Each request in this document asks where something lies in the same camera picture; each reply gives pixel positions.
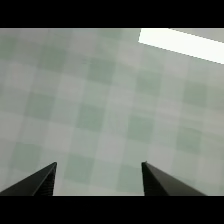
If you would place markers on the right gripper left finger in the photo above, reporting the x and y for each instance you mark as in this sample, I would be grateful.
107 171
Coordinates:
38 185

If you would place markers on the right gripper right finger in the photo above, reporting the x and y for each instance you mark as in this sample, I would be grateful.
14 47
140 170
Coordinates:
161 185

